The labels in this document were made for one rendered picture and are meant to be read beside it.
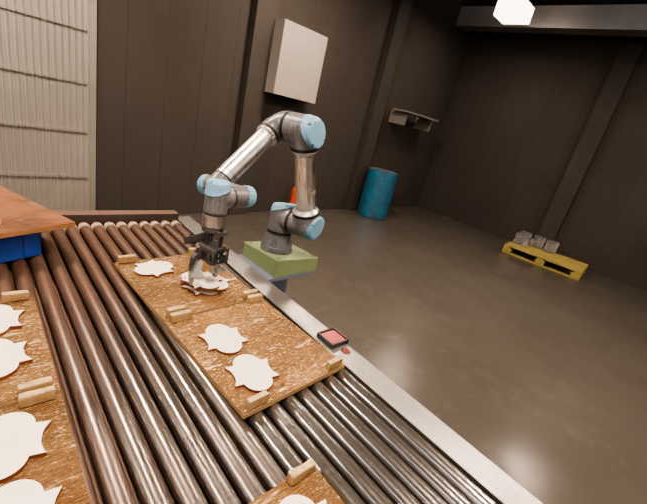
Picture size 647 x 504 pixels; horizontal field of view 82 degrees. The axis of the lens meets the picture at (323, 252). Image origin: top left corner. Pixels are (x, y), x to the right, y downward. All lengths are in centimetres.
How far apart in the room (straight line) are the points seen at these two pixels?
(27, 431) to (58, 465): 10
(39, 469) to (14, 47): 382
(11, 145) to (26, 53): 80
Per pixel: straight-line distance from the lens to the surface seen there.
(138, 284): 138
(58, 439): 90
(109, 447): 90
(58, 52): 440
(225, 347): 108
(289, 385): 101
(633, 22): 789
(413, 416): 109
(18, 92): 437
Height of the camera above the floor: 159
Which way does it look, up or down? 20 degrees down
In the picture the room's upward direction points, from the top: 13 degrees clockwise
